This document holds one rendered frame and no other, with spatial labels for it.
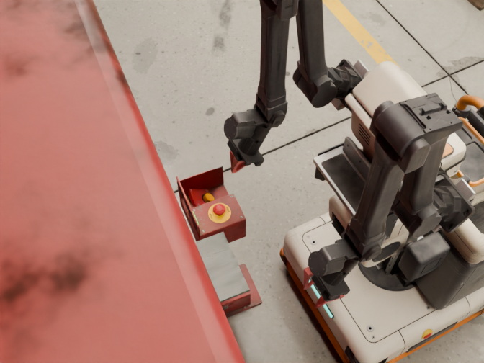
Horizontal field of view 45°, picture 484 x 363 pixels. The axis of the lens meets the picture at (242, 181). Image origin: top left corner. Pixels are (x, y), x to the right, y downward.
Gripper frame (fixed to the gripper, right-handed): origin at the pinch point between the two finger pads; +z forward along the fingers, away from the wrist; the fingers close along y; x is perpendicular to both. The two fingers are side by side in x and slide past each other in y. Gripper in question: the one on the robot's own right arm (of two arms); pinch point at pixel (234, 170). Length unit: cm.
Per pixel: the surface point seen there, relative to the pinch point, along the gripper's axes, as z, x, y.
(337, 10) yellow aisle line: 27, 166, -137
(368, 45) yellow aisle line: 27, 166, -103
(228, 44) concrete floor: 59, 104, -141
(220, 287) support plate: 8.4, -17.3, 30.3
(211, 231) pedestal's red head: 24.0, 0.6, 3.7
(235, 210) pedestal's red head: 19.4, 9.6, 0.5
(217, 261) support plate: 7.3, -15.2, 23.7
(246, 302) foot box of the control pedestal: 84, 45, 3
